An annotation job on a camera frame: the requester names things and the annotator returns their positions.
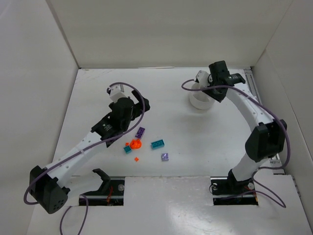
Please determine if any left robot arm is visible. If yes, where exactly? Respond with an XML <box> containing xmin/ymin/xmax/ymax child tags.
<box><xmin>29</xmin><ymin>90</ymin><xmax>150</xmax><ymax>214</ymax></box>

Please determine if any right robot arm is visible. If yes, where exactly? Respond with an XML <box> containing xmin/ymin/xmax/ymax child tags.
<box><xmin>206</xmin><ymin>61</ymin><xmax>287</xmax><ymax>188</ymax></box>

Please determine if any dark purple lego brick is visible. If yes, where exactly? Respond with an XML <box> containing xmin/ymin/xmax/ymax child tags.
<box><xmin>135</xmin><ymin>127</ymin><xmax>145</xmax><ymax>139</ymax></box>

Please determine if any orange round lego piece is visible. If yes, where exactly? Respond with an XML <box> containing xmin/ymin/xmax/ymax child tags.
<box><xmin>129</xmin><ymin>139</ymin><xmax>142</xmax><ymax>149</ymax></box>

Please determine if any white round divided container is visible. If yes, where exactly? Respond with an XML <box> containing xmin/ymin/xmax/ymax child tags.
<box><xmin>189</xmin><ymin>91</ymin><xmax>215</xmax><ymax>110</ymax></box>

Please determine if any teal small lego brick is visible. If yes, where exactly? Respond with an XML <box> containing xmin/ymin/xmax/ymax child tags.
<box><xmin>124</xmin><ymin>145</ymin><xmax>132</xmax><ymax>154</ymax></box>

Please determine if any teal long lego brick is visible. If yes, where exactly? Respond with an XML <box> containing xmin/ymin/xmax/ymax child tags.
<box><xmin>151</xmin><ymin>140</ymin><xmax>165</xmax><ymax>149</ymax></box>

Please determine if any lavender square lego plate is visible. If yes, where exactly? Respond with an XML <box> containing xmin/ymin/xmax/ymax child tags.
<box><xmin>161</xmin><ymin>153</ymin><xmax>169</xmax><ymax>162</ymax></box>

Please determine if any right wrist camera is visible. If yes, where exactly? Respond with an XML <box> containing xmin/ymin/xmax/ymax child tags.
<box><xmin>195</xmin><ymin>70</ymin><xmax>210</xmax><ymax>87</ymax></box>

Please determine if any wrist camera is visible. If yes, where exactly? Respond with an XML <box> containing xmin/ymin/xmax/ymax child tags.
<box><xmin>107</xmin><ymin>84</ymin><xmax>127</xmax><ymax>103</ymax></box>
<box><xmin>195</xmin><ymin>70</ymin><xmax>210</xmax><ymax>87</ymax></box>

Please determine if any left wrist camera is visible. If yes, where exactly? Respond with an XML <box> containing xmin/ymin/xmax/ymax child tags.
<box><xmin>107</xmin><ymin>84</ymin><xmax>127</xmax><ymax>103</ymax></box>

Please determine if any aluminium rail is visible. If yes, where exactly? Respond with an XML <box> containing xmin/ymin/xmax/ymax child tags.
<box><xmin>244</xmin><ymin>70</ymin><xmax>286</xmax><ymax>175</ymax></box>

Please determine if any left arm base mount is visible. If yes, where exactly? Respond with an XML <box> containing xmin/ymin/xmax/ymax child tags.
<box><xmin>83</xmin><ymin>168</ymin><xmax>125</xmax><ymax>206</ymax></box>

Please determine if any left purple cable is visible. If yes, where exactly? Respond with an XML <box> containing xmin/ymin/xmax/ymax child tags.
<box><xmin>23</xmin><ymin>82</ymin><xmax>146</xmax><ymax>235</ymax></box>

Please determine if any purple cable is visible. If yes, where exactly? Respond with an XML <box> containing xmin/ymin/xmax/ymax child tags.
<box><xmin>23</xmin><ymin>82</ymin><xmax>146</xmax><ymax>235</ymax></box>
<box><xmin>181</xmin><ymin>78</ymin><xmax>291</xmax><ymax>209</ymax></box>

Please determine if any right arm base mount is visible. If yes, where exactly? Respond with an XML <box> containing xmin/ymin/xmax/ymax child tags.
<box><xmin>209</xmin><ymin>178</ymin><xmax>258</xmax><ymax>206</ymax></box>

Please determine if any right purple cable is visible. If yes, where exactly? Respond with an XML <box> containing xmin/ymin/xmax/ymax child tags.
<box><xmin>181</xmin><ymin>78</ymin><xmax>291</xmax><ymax>209</ymax></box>

